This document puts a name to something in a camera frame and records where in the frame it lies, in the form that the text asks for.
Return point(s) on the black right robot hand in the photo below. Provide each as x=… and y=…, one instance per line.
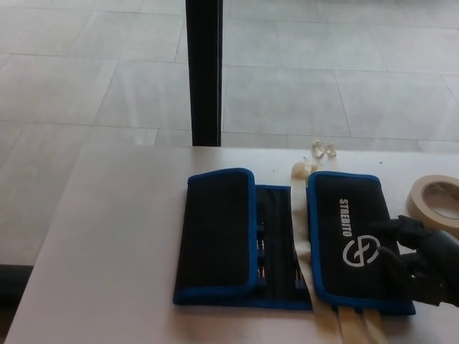
x=437, y=265

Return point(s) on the black blue-trimmed toolkit pouch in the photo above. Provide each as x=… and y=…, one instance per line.
x=215, y=229

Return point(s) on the beige masking tape roll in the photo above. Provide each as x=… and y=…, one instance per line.
x=416, y=195

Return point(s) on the black vertical post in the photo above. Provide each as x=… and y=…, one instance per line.
x=204, y=71

